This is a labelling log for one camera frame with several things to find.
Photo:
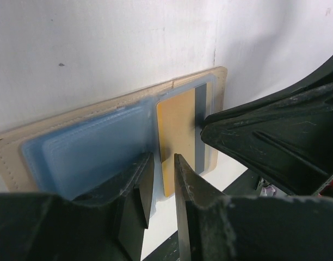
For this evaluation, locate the gold card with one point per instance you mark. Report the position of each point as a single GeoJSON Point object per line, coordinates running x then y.
{"type": "Point", "coordinates": [179, 118]}

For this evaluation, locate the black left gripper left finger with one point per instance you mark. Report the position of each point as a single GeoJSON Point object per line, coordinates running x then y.
{"type": "Point", "coordinates": [105, 223]}

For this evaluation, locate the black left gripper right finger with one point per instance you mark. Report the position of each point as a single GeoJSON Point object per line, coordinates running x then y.
{"type": "Point", "coordinates": [215, 226]}

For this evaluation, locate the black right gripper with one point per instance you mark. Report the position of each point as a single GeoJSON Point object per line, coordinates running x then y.
{"type": "Point", "coordinates": [288, 142]}

